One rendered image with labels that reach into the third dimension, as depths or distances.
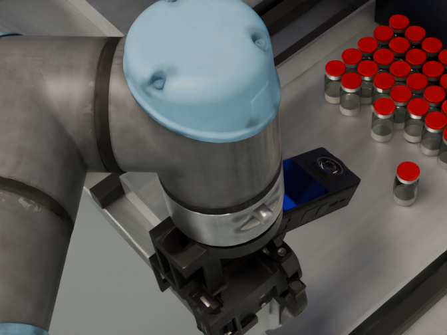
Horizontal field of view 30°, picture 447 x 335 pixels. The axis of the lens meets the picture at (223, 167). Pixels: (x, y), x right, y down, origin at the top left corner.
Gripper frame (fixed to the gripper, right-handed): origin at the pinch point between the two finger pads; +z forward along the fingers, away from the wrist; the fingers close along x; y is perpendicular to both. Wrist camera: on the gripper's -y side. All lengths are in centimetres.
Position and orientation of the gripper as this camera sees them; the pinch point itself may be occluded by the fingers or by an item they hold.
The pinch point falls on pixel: (267, 310)
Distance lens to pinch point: 71.6
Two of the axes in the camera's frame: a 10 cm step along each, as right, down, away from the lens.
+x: 6.4, 6.0, -4.8
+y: -7.6, 5.7, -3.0
